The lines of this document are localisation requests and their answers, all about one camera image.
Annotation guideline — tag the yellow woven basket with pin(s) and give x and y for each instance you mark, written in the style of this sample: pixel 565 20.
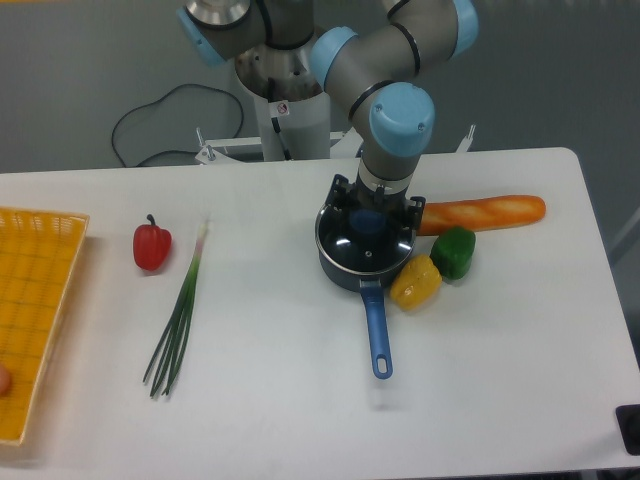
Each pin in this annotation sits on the yellow woven basket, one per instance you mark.
pixel 39 252

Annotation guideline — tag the green scallion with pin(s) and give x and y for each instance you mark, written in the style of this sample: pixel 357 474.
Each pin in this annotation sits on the green scallion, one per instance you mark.
pixel 166 362

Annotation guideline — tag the orange baguette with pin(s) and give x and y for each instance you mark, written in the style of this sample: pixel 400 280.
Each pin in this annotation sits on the orange baguette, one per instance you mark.
pixel 482 214

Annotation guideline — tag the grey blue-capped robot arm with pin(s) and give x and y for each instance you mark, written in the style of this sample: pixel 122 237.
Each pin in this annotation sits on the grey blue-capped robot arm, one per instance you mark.
pixel 369 77

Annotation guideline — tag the dark blue saucepan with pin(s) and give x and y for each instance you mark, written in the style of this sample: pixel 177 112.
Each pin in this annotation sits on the dark blue saucepan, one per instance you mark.
pixel 371 289

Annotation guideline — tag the green bell pepper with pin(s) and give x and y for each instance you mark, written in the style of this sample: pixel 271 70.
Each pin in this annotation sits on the green bell pepper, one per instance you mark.
pixel 452 252

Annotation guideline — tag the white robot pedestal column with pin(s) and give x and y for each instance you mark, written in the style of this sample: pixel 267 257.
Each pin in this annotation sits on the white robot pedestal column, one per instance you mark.
pixel 292 110

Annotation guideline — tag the red bell pepper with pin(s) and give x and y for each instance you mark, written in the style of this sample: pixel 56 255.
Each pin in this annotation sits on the red bell pepper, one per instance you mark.
pixel 151 245

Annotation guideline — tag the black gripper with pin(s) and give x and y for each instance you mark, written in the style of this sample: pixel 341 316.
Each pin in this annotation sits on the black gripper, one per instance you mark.
pixel 366 204

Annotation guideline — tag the white metal base frame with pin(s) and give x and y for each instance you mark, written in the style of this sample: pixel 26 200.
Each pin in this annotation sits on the white metal base frame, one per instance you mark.
pixel 240 147

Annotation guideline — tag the glass lid with blue knob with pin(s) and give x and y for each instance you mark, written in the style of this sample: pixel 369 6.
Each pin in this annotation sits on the glass lid with blue knob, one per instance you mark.
pixel 359 240

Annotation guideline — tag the yellow bell pepper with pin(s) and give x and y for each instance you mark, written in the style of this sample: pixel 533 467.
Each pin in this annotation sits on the yellow bell pepper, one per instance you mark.
pixel 417 282

